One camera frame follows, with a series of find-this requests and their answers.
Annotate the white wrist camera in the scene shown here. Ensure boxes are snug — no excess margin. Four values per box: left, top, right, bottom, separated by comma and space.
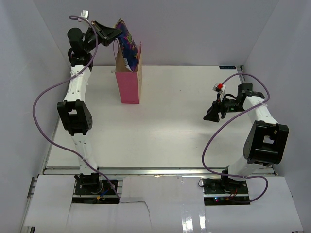
212, 83, 226, 100
80, 10, 89, 20

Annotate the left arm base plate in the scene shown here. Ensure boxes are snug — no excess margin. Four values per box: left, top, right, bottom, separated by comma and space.
72, 180, 119, 204

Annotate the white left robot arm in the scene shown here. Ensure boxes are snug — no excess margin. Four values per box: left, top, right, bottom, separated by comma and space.
57, 21, 122, 194

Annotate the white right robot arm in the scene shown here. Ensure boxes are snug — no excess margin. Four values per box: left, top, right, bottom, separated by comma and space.
203, 83, 289, 194

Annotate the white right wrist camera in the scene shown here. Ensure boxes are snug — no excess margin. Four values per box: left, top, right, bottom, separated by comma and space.
212, 83, 226, 100

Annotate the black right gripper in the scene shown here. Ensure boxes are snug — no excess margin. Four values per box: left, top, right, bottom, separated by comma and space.
204, 93, 246, 123

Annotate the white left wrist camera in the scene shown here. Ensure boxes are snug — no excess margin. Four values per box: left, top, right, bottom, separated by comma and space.
80, 10, 89, 20

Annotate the aluminium table edge rail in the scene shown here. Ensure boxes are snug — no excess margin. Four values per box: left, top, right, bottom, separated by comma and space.
36, 167, 276, 177

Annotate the pink paper gift bag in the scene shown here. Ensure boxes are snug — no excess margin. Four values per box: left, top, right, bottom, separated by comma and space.
115, 43, 142, 104

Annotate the black corner label right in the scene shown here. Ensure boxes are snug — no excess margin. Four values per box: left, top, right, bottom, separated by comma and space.
219, 66, 237, 70

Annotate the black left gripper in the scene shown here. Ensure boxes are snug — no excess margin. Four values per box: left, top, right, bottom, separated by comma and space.
83, 20, 121, 53

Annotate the purple nut snack bag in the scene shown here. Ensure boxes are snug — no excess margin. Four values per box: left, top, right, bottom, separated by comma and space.
113, 18, 139, 71

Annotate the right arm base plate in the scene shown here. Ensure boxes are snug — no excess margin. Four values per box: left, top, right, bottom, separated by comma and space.
198, 177, 250, 206

